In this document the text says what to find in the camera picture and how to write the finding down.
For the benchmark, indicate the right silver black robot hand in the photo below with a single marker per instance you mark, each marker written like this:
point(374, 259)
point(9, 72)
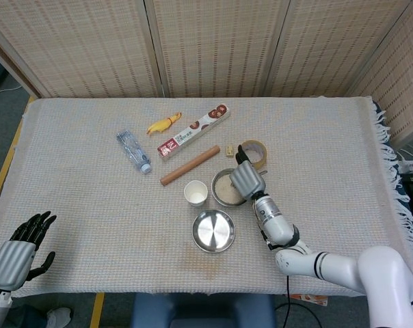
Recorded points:
point(247, 179)

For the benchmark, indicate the wooden rolling pin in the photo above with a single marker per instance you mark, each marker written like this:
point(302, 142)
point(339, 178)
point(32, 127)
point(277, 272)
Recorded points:
point(189, 166)

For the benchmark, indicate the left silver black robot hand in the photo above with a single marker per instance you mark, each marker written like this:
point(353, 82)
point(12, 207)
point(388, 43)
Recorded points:
point(11, 263)

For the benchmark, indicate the yellow tape roll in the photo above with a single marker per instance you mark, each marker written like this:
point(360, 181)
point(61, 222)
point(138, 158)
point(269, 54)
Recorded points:
point(261, 155)

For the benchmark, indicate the white paper cup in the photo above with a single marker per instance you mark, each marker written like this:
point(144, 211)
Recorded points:
point(195, 194)

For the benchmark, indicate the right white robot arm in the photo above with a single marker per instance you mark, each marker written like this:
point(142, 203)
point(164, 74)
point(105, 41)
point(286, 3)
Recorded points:
point(278, 225)

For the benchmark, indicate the clear plastic water bottle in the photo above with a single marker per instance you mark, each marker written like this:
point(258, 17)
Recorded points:
point(133, 150)

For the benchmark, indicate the round metal plate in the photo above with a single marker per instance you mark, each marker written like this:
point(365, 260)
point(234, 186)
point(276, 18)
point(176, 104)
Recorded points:
point(214, 231)

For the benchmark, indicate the metal bowl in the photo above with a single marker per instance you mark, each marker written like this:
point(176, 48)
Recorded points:
point(214, 188)

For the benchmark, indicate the yellow rubber chicken toy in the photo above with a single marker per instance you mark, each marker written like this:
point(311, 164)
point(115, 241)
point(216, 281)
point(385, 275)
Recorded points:
point(160, 124)

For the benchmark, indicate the woven folding screen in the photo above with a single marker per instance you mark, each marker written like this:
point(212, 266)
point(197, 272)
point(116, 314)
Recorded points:
point(210, 44)

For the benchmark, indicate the long baking paper box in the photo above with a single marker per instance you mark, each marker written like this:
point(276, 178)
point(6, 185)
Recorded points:
point(193, 133)

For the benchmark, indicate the white shoe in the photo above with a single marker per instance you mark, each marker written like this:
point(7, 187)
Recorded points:
point(59, 317)

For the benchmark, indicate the small beige block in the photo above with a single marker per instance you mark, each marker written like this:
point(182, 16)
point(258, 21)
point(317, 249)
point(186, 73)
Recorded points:
point(229, 151)

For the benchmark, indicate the beige woven tablecloth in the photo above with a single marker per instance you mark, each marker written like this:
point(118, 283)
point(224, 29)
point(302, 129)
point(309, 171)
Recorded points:
point(90, 205)

